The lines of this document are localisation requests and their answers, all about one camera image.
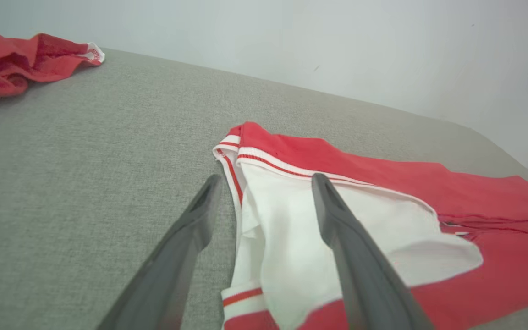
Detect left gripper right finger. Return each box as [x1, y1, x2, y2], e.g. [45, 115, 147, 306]
[311, 173, 434, 330]

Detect red mesh shorts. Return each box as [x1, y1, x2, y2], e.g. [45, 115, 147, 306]
[0, 19, 105, 110]

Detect red white numbered jersey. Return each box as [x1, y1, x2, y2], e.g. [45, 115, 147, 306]
[213, 121, 528, 330]

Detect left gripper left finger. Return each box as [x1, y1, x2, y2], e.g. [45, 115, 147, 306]
[97, 174, 222, 330]

